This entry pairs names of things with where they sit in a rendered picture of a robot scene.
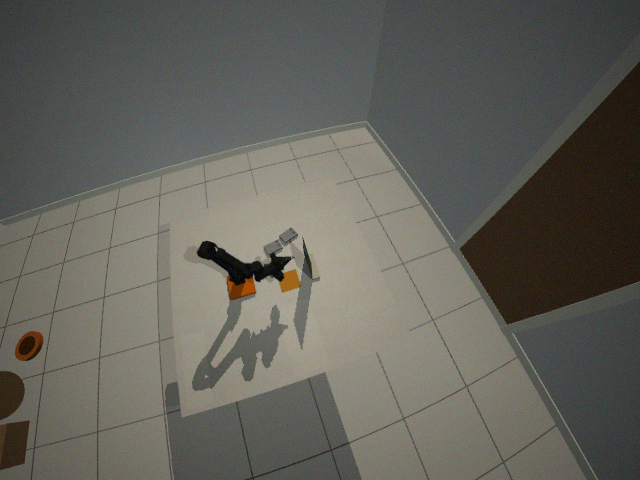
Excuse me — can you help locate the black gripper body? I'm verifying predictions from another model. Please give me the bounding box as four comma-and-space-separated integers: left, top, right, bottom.
263, 252, 283, 277

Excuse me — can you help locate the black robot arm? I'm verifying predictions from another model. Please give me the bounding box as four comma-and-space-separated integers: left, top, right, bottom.
197, 241, 284, 286

